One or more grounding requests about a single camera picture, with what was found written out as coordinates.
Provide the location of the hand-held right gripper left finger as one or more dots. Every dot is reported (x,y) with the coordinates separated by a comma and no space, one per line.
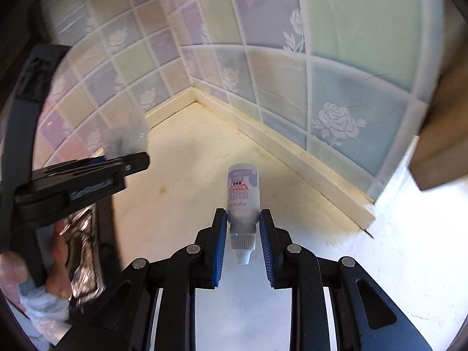
(218,248)

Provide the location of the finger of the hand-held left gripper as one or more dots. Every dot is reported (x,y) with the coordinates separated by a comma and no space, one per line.
(128,170)
(80,168)

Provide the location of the person's left hand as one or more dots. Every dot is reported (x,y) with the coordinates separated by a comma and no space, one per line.
(60,263)

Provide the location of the clear plastic wrapper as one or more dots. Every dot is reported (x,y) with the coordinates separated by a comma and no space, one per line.
(128,135)

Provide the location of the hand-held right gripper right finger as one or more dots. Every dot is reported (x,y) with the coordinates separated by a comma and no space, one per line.
(267,248)

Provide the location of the black gas stove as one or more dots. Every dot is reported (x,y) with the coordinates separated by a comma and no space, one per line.
(109,234)

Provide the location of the wooden cutting board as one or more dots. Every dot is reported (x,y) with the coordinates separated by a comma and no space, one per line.
(442,135)

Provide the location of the white dropper bottle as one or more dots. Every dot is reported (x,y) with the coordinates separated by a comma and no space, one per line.
(241,197)

